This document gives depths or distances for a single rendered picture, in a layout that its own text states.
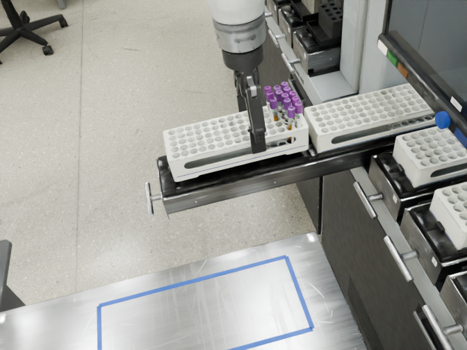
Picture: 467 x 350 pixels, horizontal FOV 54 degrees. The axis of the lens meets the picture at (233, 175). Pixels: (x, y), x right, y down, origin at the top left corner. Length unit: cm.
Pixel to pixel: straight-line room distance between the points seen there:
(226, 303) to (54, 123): 208
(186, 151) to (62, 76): 223
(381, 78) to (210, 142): 43
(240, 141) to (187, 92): 171
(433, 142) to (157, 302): 61
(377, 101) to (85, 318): 74
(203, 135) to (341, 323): 46
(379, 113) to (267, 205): 101
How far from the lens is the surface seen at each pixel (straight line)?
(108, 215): 210
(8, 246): 120
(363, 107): 105
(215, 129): 99
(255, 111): 85
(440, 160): 95
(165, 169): 102
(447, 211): 88
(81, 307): 87
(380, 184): 102
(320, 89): 132
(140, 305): 83
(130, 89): 278
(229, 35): 80
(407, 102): 108
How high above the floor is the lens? 152
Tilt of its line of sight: 46 degrees down
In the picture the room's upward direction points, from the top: 10 degrees counter-clockwise
